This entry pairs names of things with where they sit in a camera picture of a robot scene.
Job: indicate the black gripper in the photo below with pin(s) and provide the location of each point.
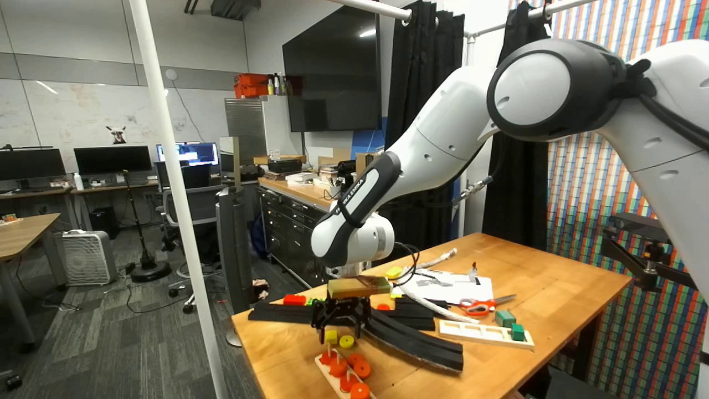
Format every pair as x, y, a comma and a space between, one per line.
347, 308

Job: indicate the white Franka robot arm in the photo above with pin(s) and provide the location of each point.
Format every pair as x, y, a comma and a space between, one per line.
444, 140

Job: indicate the small yellow wooden piece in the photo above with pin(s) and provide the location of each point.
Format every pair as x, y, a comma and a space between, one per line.
330, 334

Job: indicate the white wooden peg board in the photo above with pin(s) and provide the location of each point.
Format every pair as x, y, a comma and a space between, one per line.
321, 367

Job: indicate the red wooden block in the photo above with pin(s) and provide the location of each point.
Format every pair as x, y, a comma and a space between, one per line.
292, 300

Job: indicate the straight black track piece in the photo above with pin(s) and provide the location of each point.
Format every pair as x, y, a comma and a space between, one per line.
285, 312

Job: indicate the short black track piece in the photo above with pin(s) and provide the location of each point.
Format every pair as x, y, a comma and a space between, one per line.
414, 312

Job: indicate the black drawer workbench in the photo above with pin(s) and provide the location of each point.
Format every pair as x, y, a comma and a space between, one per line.
296, 228

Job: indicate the white paper sheets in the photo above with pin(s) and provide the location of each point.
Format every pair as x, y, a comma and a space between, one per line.
451, 285

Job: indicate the dark grey upright panel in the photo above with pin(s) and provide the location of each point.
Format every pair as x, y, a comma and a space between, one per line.
233, 250

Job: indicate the white slotted board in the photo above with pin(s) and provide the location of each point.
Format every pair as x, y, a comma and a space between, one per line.
480, 332

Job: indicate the white box on workbench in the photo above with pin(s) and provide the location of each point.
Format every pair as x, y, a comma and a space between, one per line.
300, 179

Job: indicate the green wooden cube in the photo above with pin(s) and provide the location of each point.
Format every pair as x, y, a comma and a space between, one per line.
506, 318
518, 332

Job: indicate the black box on workbench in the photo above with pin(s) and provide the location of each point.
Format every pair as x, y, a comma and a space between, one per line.
285, 165

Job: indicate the black stand with round base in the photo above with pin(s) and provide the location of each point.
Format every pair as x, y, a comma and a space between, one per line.
146, 267

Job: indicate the steel cabinet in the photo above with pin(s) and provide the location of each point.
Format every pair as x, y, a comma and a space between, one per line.
255, 134

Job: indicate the slanted white pole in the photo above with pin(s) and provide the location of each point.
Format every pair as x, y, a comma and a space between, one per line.
174, 169

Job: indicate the lit computer monitor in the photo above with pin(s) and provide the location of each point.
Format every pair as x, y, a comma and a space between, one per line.
186, 154

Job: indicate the orange box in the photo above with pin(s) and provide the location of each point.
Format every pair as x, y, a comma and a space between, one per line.
250, 86

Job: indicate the multicolour patterned backdrop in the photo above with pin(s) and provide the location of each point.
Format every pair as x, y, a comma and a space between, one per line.
583, 221

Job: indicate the white box fan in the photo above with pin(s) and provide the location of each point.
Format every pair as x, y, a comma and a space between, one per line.
86, 258

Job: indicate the dark computer monitor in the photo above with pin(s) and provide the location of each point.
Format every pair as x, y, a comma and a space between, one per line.
30, 163
112, 158

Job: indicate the white overhead pole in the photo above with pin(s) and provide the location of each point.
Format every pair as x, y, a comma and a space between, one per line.
377, 7

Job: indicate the long office desk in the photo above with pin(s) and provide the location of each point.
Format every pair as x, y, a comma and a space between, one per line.
36, 193

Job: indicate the wooden office desk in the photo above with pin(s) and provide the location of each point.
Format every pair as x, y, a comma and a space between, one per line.
23, 232

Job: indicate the black ceiling fixture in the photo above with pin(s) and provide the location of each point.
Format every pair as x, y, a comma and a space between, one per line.
233, 5

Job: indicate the olive wrist camera box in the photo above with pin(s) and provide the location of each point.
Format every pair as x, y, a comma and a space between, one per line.
357, 287

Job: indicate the large black wall screen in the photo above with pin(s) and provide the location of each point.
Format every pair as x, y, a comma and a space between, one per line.
332, 70

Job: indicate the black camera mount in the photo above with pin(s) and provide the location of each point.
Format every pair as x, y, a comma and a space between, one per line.
642, 247

